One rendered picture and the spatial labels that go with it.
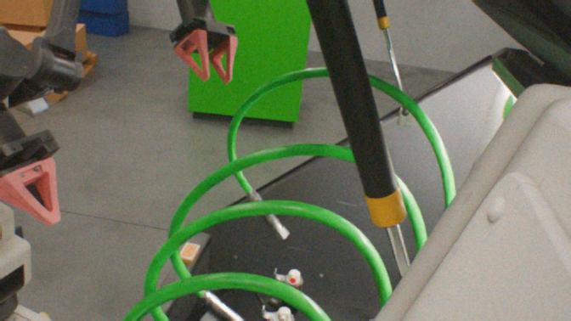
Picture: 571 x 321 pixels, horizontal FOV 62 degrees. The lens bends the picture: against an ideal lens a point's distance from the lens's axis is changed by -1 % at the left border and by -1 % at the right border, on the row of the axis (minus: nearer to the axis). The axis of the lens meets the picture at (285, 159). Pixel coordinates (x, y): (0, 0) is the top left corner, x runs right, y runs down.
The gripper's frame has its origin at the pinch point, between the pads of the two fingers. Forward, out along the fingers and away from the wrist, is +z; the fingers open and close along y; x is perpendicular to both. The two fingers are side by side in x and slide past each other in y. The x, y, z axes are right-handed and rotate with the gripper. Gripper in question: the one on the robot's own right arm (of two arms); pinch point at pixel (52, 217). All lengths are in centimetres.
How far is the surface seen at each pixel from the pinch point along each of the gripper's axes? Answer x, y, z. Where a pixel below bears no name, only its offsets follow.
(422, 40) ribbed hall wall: 673, -93, 19
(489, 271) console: -20, 50, 13
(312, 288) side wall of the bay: 50, -11, 42
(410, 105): 24.2, 37.6, 12.2
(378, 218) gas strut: -11.7, 43.6, 12.3
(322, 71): 25.9, 29.2, 2.6
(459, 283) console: -19, 49, 13
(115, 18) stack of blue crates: 463, -368, -226
